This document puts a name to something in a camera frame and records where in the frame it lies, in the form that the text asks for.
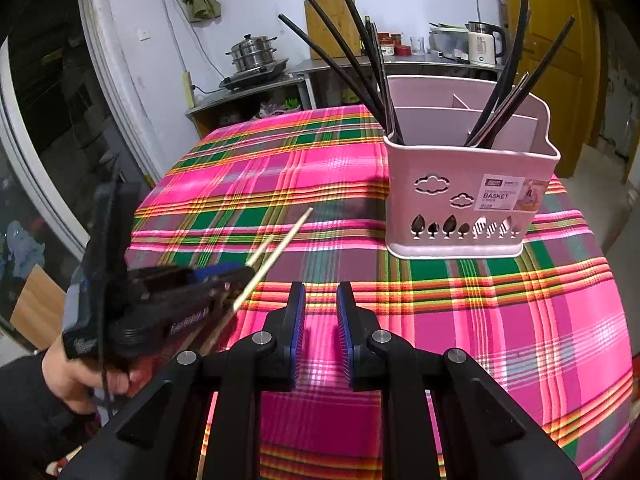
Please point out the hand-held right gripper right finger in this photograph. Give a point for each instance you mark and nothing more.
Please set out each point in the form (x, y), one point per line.
(344, 340)

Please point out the person's left hand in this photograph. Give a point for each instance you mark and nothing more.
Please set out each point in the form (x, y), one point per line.
(75, 380)

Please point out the yellow wooden door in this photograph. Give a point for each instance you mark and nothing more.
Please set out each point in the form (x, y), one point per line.
(560, 60)

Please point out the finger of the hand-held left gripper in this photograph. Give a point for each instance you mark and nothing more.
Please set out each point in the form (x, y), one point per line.
(240, 282)
(215, 272)

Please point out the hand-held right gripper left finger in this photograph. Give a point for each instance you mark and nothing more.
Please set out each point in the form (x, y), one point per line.
(298, 340)

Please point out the white wall socket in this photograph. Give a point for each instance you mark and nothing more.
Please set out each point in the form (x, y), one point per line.
(144, 34)

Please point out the white window frame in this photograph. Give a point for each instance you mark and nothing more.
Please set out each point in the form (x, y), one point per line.
(115, 85)

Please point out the cream power strip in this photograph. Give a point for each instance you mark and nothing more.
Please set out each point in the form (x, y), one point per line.
(188, 90)

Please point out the induction cooker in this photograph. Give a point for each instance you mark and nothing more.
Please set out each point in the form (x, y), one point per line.
(252, 76)

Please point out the drinking glass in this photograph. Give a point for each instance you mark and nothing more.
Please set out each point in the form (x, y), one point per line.
(417, 46)

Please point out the pink green plaid tablecloth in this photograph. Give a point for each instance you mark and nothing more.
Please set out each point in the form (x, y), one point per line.
(350, 185)

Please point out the stainless steel steamer pot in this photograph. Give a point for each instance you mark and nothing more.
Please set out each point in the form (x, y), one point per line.
(255, 52)

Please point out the wooden cutting board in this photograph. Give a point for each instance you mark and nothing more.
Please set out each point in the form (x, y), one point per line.
(325, 25)

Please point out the red jars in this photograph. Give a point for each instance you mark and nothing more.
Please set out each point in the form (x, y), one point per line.
(395, 45)

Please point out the clear dish container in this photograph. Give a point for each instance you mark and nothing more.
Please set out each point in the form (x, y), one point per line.
(447, 42)

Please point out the blue cloth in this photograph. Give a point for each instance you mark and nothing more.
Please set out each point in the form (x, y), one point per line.
(25, 250)

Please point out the pink plastic utensil basket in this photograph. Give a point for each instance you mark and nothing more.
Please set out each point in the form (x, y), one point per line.
(450, 170)

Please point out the bunch of black chopsticks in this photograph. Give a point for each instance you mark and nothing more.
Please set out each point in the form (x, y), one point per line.
(386, 110)

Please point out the white electric kettle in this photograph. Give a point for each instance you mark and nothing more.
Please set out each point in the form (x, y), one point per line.
(482, 45)

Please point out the wooden chopstick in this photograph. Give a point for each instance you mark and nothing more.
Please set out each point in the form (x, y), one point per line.
(261, 250)
(280, 250)

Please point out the person's left forearm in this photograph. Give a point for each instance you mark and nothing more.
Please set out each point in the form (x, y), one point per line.
(25, 410)

